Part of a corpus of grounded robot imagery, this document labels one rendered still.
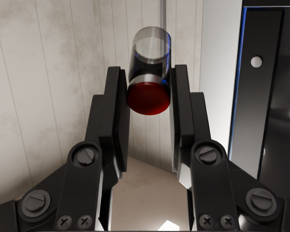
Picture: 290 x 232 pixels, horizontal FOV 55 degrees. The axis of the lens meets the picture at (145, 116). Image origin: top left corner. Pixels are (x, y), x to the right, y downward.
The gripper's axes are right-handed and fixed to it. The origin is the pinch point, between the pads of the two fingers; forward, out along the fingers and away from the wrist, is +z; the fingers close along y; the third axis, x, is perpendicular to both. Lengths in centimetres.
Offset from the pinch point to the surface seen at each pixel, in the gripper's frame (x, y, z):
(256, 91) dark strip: -19.5, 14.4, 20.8
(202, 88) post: -22.6, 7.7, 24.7
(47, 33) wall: -144, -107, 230
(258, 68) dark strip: -16.6, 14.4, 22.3
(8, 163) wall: -223, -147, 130
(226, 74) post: -19.0, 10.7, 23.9
